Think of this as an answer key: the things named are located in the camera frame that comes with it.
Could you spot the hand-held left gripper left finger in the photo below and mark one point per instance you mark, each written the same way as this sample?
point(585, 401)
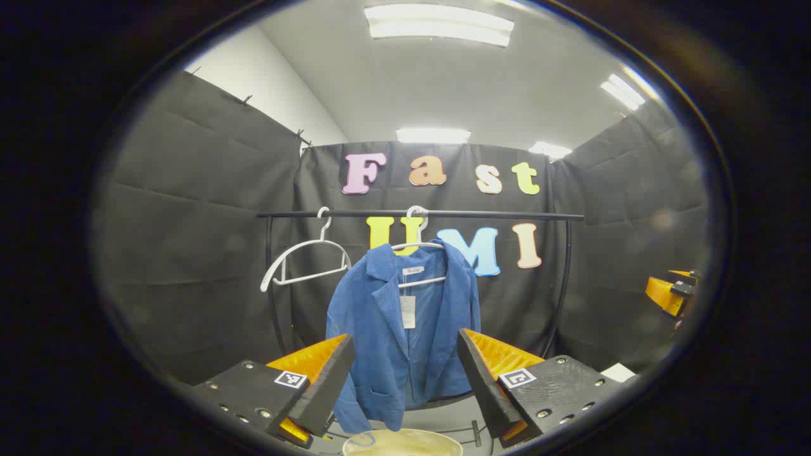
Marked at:
point(323, 392)

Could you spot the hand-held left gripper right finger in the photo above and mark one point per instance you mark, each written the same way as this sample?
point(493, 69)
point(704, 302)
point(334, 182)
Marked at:
point(488, 392)

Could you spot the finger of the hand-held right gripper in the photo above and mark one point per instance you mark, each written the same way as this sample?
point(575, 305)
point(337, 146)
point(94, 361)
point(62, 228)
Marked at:
point(662, 291)

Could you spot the beige laundry hamper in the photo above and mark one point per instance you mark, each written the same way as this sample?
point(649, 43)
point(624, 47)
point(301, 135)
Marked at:
point(405, 443)

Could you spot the white plastic hanger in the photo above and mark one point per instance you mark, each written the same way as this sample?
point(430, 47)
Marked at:
point(421, 282)
point(324, 239)

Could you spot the black metal clothes rack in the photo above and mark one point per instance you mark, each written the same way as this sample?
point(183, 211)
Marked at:
point(494, 216)

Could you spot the white box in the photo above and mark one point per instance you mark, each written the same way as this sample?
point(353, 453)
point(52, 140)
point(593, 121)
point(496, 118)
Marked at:
point(618, 372)

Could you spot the ceiling light panel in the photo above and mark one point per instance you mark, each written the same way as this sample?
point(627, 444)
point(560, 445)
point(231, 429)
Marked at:
point(624, 92)
point(550, 150)
point(437, 25)
point(433, 135)

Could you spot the black backdrop cloth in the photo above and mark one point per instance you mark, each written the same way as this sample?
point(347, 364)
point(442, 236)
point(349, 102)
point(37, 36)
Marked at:
point(190, 253)

